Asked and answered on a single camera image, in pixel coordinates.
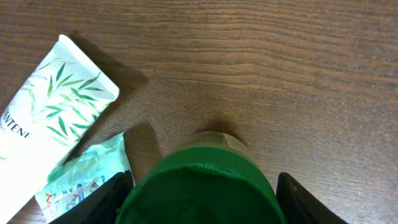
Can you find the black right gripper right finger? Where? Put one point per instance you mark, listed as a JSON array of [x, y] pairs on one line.
[[300, 206]]

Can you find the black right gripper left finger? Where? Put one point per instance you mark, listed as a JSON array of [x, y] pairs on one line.
[[102, 205]]

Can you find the green lid jar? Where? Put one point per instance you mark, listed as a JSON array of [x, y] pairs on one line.
[[210, 178]]

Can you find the teal wet wipes pack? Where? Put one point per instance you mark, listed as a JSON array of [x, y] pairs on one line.
[[69, 185]]

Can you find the white bamboo print tube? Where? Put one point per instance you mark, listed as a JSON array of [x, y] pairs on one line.
[[47, 118]]

